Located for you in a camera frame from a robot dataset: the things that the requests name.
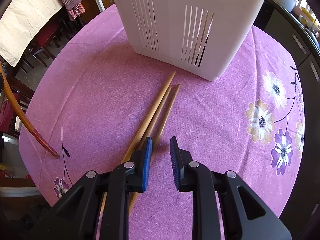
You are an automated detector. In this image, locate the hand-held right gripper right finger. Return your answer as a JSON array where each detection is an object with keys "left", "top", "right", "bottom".
[{"left": 169, "top": 136, "right": 292, "bottom": 240}]

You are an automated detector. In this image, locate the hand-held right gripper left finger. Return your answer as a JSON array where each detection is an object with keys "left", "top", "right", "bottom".
[{"left": 30, "top": 137, "right": 153, "bottom": 240}]

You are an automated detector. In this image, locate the light wooden chopstick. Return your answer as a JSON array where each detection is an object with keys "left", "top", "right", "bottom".
[
  {"left": 152, "top": 84, "right": 181, "bottom": 147},
  {"left": 127, "top": 86, "right": 173, "bottom": 212},
  {"left": 96, "top": 71, "right": 177, "bottom": 220}
]

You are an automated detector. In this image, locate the reddish brown chopstick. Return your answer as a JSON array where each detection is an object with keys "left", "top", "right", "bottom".
[{"left": 0, "top": 64, "right": 60, "bottom": 159}]

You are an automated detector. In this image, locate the purple floral tablecloth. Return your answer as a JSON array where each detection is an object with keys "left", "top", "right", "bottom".
[{"left": 19, "top": 4, "right": 305, "bottom": 240}]

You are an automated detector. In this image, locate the dark wooden chair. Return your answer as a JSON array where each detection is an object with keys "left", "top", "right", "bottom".
[
  {"left": 32, "top": 17, "right": 62, "bottom": 60},
  {"left": 0, "top": 80, "right": 34, "bottom": 140}
]

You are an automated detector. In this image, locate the white hanging sheet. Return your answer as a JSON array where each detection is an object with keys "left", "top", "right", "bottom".
[{"left": 0, "top": 0, "right": 69, "bottom": 67}]

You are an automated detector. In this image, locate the black kitchen countertop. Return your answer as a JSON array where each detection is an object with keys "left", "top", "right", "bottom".
[{"left": 266, "top": 0, "right": 320, "bottom": 53}]

